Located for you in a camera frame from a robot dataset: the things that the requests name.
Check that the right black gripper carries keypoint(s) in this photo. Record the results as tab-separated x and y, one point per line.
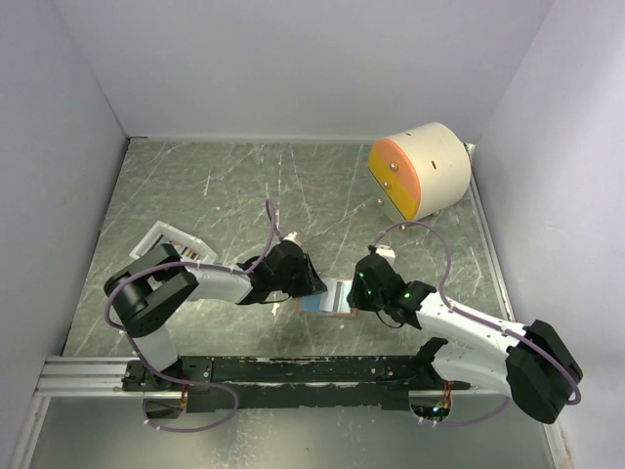
355	296

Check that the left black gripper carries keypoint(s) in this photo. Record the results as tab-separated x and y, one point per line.
312	278

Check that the brown leather card holder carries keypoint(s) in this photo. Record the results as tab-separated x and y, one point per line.
310	305

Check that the white credit card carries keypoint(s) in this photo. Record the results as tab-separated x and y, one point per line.
335	299

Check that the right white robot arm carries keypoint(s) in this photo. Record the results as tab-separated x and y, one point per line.
529	364

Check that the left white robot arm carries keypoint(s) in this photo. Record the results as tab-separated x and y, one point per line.
146	293

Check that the cards stack in tray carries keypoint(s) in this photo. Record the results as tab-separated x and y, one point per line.
190	251

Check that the white card tray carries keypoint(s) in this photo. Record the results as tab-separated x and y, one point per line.
162	233

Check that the cream round drawer cabinet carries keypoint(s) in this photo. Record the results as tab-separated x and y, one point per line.
418	172

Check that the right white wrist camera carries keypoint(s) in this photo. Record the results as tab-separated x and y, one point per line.
385	251

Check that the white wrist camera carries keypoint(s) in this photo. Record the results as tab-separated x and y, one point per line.
297	237
385	251

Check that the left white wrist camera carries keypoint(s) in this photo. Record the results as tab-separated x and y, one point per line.
297	237

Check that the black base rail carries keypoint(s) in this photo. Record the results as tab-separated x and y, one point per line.
387	382

